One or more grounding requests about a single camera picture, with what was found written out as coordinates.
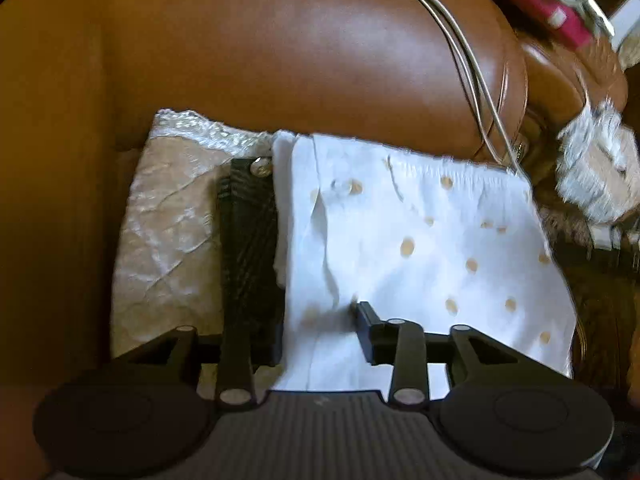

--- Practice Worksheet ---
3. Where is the white polka dot garment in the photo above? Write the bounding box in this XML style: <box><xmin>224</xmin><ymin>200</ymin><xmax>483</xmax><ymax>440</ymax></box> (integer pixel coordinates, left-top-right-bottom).
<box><xmin>271</xmin><ymin>130</ymin><xmax>577</xmax><ymax>394</ymax></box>

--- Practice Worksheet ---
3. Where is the beige lace-trimmed cloth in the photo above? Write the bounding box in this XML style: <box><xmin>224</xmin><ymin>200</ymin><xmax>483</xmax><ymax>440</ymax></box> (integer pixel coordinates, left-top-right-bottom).
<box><xmin>109</xmin><ymin>108</ymin><xmax>281</xmax><ymax>361</ymax></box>

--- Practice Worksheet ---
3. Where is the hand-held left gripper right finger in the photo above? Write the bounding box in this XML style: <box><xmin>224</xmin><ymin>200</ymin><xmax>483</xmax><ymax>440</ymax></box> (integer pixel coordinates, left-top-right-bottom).
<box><xmin>356</xmin><ymin>301</ymin><xmax>507</xmax><ymax>407</ymax></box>

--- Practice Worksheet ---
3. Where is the dark carved wooden furniture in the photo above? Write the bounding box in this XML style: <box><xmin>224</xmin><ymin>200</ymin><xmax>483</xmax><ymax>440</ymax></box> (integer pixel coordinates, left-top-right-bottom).
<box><xmin>537</xmin><ymin>207</ymin><xmax>640</xmax><ymax>396</ymax></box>

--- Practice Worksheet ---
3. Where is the brown leather sofa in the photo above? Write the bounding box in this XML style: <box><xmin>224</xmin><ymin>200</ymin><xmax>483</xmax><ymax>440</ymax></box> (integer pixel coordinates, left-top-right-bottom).
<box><xmin>0</xmin><ymin>0</ymin><xmax>632</xmax><ymax>480</ymax></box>

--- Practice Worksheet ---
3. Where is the white fringed cloth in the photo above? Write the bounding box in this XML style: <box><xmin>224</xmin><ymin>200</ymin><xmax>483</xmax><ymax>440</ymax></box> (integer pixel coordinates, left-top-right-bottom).
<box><xmin>554</xmin><ymin>99</ymin><xmax>640</xmax><ymax>227</ymax></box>

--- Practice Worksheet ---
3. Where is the white box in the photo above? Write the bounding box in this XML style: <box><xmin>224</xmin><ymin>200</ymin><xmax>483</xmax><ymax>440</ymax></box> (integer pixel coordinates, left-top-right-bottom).
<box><xmin>609</xmin><ymin>0</ymin><xmax>640</xmax><ymax>53</ymax></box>

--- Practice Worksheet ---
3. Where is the pink red object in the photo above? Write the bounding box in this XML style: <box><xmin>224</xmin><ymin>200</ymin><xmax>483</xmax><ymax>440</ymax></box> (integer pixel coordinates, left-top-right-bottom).
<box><xmin>457</xmin><ymin>0</ymin><xmax>597</xmax><ymax>52</ymax></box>

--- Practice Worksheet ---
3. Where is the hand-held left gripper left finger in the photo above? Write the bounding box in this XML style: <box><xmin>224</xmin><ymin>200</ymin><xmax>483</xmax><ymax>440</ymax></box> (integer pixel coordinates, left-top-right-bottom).
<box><xmin>114</xmin><ymin>157</ymin><xmax>287</xmax><ymax>407</ymax></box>

